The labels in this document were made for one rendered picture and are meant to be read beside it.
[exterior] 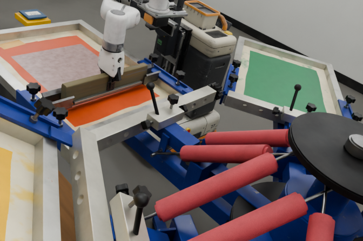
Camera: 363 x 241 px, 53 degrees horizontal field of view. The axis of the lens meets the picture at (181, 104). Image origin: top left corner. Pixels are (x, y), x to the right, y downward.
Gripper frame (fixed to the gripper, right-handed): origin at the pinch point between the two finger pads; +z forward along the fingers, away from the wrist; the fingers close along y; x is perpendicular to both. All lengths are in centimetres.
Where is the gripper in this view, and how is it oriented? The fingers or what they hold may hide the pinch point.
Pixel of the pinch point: (107, 82)
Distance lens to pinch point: 142.8
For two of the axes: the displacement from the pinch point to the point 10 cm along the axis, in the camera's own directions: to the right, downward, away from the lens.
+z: -2.3, 8.1, 5.4
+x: -6.6, 2.7, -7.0
